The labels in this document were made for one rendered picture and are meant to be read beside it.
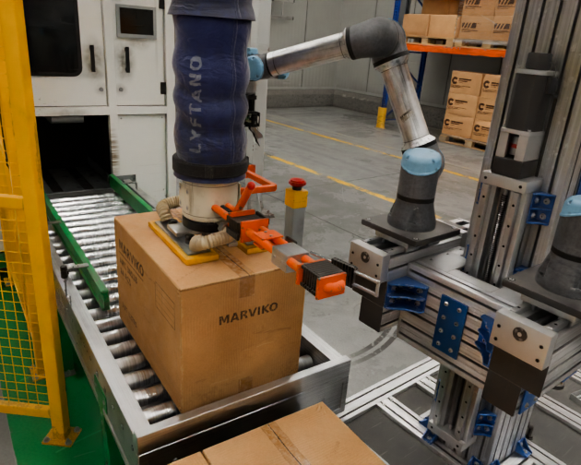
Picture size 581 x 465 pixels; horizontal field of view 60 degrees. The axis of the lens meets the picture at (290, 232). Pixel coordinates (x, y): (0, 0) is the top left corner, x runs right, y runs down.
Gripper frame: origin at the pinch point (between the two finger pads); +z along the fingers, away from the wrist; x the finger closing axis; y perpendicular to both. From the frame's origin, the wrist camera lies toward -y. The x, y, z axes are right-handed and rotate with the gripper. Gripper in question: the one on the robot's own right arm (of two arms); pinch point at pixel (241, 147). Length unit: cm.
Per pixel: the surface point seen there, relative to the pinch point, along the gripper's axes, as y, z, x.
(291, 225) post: 10.1, 30.9, 18.9
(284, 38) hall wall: -874, -36, 559
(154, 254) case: 35, 22, -46
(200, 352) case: 59, 43, -41
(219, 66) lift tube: 40, -31, -28
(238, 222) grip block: 58, 6, -31
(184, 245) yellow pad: 39, 19, -38
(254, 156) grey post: -218, 61, 127
